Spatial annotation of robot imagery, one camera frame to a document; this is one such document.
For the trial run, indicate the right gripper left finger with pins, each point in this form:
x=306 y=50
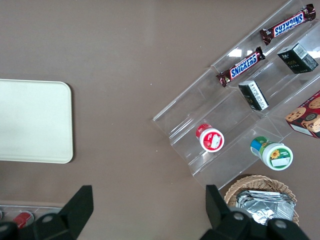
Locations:
x=78 y=207

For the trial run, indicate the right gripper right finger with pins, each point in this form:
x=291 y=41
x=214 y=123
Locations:
x=216 y=207

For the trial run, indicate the tan wicker basket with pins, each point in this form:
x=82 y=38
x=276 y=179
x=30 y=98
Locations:
x=255 y=181

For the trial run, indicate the cream plastic tray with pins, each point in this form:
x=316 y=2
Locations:
x=35 y=120

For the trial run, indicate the clear acrylic bottle rack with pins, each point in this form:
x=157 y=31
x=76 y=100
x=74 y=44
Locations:
x=30 y=207

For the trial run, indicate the crumpled silver foil container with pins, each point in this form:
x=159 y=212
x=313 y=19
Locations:
x=265 y=207

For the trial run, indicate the red cola bottle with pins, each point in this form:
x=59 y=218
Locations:
x=22 y=220

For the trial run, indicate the red lid white jar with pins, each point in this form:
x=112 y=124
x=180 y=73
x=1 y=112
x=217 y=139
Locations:
x=211 y=140

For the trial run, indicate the green lid white jar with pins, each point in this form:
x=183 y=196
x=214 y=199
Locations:
x=275 y=155

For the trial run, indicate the clear acrylic stepped display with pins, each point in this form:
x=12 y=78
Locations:
x=180 y=125

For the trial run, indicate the dark green small box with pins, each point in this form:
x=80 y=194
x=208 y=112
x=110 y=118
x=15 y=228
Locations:
x=253 y=96
x=297 y=58

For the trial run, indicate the red chocolate chip cookie box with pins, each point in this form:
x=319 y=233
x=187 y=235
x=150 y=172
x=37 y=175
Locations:
x=307 y=117

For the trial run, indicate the Snickers chocolate bar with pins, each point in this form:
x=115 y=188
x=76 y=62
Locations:
x=287 y=25
x=241 y=67

